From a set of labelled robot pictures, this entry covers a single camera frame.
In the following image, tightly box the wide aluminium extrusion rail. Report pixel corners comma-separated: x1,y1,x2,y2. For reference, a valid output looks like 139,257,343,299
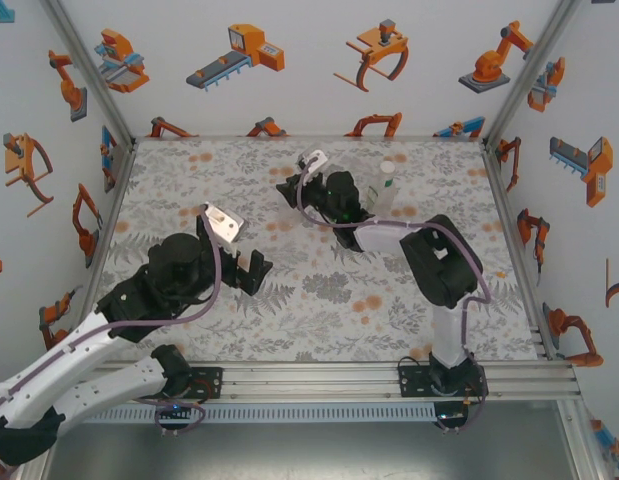
78,362,583,404

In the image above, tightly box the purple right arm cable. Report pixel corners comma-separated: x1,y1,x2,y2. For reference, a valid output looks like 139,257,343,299
296,154,493,434

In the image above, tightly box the grey metal sheet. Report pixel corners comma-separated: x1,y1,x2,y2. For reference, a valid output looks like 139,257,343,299
41,422,578,480

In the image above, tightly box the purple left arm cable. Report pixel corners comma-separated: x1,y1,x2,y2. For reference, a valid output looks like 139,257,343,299
0,205,224,436

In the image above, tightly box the white slotted cable duct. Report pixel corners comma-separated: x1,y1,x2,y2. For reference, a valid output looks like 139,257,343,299
83,403,437,425

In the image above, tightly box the aluminium table edge rail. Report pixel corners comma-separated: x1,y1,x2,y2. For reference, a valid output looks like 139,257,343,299
481,142,558,361
86,142,138,296

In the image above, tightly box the floral patterned table mat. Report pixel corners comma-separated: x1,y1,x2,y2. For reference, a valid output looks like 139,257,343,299
96,137,540,364

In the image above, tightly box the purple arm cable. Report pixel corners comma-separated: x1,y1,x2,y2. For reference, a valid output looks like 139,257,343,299
296,154,493,434
0,205,224,436

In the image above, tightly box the aluminium frame post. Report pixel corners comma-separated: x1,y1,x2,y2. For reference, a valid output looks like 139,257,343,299
558,399,613,480
16,449,60,480
38,0,138,146
486,0,584,146

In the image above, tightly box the clear bottle dark green label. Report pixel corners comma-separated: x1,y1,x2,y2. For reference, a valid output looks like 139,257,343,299
367,169,401,214

